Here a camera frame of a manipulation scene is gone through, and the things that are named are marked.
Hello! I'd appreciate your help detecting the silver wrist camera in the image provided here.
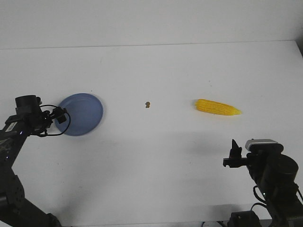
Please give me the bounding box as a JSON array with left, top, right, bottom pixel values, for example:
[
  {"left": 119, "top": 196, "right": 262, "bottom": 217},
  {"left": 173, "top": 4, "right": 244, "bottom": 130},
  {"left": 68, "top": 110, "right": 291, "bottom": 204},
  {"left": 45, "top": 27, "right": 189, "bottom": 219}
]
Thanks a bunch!
[{"left": 245, "top": 139, "right": 278, "bottom": 151}]

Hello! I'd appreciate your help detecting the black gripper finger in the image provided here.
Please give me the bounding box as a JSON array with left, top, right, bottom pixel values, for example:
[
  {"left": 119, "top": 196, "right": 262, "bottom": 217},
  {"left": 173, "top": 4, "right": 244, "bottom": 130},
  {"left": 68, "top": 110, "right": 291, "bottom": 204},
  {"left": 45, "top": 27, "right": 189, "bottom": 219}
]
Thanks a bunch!
[
  {"left": 229, "top": 139, "right": 242, "bottom": 159},
  {"left": 56, "top": 107, "right": 67, "bottom": 123}
]

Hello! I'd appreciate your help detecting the blue round plate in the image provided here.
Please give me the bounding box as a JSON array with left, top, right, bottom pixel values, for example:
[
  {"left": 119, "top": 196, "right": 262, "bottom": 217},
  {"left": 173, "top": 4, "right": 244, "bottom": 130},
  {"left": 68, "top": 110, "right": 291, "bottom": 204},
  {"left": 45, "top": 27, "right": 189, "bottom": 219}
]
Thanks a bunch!
[{"left": 55, "top": 93, "right": 104, "bottom": 136}]

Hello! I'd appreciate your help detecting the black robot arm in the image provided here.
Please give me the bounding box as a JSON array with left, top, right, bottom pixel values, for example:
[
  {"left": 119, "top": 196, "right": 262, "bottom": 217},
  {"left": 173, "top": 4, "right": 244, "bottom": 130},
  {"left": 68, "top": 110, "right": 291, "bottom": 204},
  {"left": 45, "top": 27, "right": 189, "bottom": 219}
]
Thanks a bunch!
[
  {"left": 0, "top": 95, "right": 71, "bottom": 227},
  {"left": 223, "top": 139, "right": 303, "bottom": 227}
]

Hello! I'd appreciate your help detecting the yellow corn cob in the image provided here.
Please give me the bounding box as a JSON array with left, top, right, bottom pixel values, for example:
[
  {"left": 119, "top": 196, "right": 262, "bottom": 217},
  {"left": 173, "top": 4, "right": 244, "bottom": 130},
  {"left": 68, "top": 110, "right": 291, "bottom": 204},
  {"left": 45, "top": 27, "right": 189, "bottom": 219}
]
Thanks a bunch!
[{"left": 195, "top": 99, "right": 242, "bottom": 116}]

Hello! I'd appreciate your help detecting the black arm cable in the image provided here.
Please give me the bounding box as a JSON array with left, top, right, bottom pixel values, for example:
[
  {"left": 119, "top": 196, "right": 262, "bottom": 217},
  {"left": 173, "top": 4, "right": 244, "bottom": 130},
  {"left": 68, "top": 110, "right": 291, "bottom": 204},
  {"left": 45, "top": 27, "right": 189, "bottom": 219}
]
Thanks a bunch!
[
  {"left": 33, "top": 105, "right": 71, "bottom": 138},
  {"left": 250, "top": 184, "right": 303, "bottom": 213}
]

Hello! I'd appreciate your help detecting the white object at bottom edge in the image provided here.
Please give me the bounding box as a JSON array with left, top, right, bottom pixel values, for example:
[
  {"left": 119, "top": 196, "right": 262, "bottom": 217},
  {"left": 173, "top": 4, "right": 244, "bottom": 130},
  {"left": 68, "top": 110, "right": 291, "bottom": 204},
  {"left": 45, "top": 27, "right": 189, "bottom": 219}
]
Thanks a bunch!
[{"left": 200, "top": 221, "right": 226, "bottom": 227}]

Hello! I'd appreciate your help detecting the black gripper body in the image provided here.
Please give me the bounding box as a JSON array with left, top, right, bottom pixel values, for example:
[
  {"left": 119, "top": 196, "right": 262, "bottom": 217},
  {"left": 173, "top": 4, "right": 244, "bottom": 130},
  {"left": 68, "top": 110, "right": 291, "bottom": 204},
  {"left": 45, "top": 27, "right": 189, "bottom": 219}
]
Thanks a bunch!
[
  {"left": 223, "top": 153, "right": 249, "bottom": 168},
  {"left": 40, "top": 105, "right": 67, "bottom": 132}
]

